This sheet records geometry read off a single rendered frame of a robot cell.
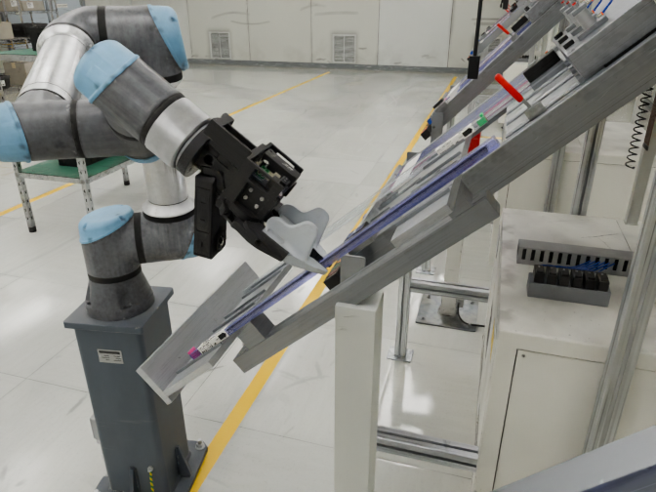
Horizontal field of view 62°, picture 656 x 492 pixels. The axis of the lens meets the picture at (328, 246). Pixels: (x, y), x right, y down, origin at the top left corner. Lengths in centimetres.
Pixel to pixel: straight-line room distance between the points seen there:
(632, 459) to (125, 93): 57
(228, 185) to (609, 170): 208
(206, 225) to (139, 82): 18
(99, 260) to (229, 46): 977
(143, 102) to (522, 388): 89
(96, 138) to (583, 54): 74
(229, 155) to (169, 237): 63
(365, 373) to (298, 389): 109
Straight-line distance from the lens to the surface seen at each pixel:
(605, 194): 257
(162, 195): 121
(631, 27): 101
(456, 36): 981
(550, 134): 98
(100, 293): 131
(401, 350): 204
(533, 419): 125
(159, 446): 151
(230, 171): 64
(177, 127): 64
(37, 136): 77
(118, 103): 67
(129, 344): 132
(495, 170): 99
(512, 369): 117
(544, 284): 124
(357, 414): 88
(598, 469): 27
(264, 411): 184
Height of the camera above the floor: 121
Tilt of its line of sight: 25 degrees down
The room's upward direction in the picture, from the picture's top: straight up
